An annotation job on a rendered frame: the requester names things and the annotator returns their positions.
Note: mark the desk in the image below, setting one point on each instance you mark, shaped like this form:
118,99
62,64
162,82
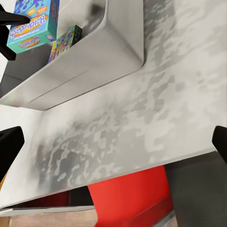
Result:
165,113

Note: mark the toy box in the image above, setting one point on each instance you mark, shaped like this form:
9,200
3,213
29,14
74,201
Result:
111,46

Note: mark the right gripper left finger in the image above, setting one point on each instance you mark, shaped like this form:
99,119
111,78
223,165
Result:
11,142

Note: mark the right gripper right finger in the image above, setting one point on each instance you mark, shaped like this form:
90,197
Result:
219,140

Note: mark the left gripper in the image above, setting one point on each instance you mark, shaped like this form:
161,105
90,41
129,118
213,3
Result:
8,19

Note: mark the swivel chair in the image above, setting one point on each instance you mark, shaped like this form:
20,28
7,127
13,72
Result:
141,199

